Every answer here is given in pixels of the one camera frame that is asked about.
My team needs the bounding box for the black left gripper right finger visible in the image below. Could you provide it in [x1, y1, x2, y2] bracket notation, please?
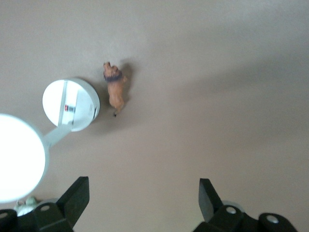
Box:
[193, 178, 299, 232]

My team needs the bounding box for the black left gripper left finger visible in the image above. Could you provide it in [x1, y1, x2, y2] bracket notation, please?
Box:
[0, 176, 90, 232]

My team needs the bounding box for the brown lion statue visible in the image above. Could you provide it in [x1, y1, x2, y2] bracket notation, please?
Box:
[103, 61, 129, 118]

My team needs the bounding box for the grey green Totoro plush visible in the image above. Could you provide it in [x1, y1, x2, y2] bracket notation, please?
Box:
[13, 196, 38, 217]

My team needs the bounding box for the white round desk lamp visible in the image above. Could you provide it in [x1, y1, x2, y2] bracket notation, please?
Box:
[0, 77, 100, 204]

